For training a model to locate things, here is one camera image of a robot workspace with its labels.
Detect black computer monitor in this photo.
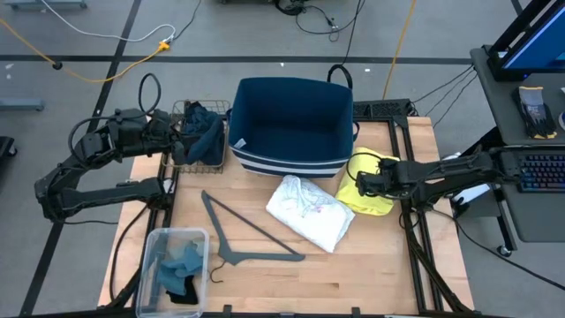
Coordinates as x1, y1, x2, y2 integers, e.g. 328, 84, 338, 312
487, 0, 565, 83

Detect white floor cable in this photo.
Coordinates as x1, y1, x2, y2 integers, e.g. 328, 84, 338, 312
39, 0, 177, 44

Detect black cable to cart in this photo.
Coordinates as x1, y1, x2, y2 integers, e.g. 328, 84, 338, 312
410, 64, 477, 105
433, 72, 478, 129

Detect black cloth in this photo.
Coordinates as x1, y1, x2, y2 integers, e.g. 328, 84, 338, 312
166, 276, 200, 306

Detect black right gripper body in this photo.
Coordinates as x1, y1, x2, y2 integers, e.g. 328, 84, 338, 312
355, 157, 401, 200

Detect yellow extension cable with plug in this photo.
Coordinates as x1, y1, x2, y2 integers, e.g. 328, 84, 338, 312
0, 17, 172, 84

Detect white shirt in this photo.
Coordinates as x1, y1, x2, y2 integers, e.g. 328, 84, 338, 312
265, 174, 357, 254

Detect grey black work gloves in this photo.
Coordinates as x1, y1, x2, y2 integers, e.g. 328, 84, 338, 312
511, 86, 558, 140

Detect wire mesh basket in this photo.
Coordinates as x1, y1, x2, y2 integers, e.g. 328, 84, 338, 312
161, 99, 231, 175

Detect clear plastic bin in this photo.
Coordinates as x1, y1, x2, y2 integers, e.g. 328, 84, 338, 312
135, 227, 211, 318

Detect grey equipment cart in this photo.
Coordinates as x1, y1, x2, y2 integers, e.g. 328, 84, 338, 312
454, 43, 565, 257

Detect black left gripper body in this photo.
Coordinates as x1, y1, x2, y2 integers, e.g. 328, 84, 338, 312
147, 109, 176, 151

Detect black looped cable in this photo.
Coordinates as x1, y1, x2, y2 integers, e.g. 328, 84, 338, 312
326, 0, 367, 89

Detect long black floor cable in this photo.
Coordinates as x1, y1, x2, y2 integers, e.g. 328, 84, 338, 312
441, 211, 565, 292

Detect black tangled floor cable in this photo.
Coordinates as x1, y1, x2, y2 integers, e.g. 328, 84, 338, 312
273, 0, 367, 43

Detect yellow hanging cable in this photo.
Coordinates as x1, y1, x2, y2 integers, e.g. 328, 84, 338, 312
381, 0, 418, 101

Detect navy white striped fabric bin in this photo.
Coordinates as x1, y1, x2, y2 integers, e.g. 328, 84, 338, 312
226, 77, 361, 179

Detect backlit black keyboard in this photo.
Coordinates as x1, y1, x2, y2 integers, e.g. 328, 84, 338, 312
511, 149, 565, 194

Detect white paper sheet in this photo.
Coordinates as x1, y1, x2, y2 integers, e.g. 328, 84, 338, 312
441, 152, 491, 204

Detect black aluminium table frame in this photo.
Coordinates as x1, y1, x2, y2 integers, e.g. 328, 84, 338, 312
105, 99, 476, 318

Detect grey clothes hanger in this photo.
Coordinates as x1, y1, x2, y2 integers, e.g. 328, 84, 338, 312
200, 189, 306, 284

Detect yellow shirt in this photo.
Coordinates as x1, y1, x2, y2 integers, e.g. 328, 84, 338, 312
334, 147, 401, 216

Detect blue ribbed cloth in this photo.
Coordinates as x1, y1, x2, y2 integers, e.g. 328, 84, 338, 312
157, 246, 205, 297

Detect black caster wheel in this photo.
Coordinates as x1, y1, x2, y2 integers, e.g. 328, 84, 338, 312
0, 135, 19, 158

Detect dark teal cloth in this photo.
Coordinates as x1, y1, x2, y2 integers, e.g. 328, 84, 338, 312
185, 115, 227, 167

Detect thin black floor cable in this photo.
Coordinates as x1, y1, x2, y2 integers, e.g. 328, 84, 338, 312
174, 0, 203, 42

